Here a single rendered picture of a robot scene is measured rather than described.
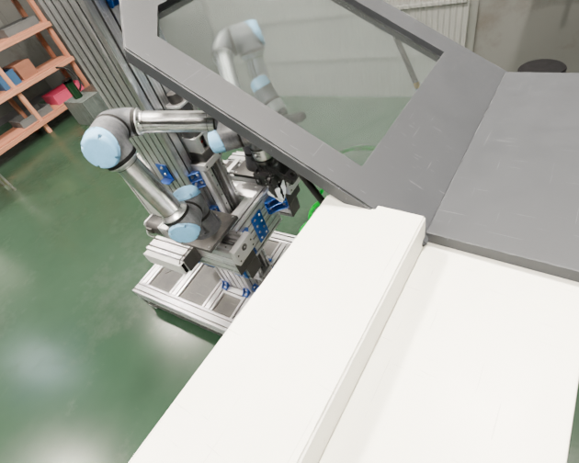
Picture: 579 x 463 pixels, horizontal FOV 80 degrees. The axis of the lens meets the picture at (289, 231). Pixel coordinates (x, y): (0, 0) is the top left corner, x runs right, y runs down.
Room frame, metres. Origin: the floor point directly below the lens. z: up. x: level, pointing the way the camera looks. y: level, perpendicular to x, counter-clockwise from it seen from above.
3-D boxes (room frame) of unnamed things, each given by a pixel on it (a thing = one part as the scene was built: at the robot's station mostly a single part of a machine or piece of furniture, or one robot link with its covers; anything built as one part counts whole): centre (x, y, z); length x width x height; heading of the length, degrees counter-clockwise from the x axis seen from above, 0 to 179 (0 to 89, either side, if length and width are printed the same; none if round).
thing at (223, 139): (1.10, 0.09, 1.51); 0.11 x 0.11 x 0.08; 80
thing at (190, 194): (1.26, 0.36, 1.20); 0.13 x 0.12 x 0.14; 170
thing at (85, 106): (6.49, 2.31, 0.42); 0.88 x 0.70 x 0.84; 137
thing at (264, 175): (1.07, 0.00, 1.36); 0.09 x 0.08 x 0.12; 42
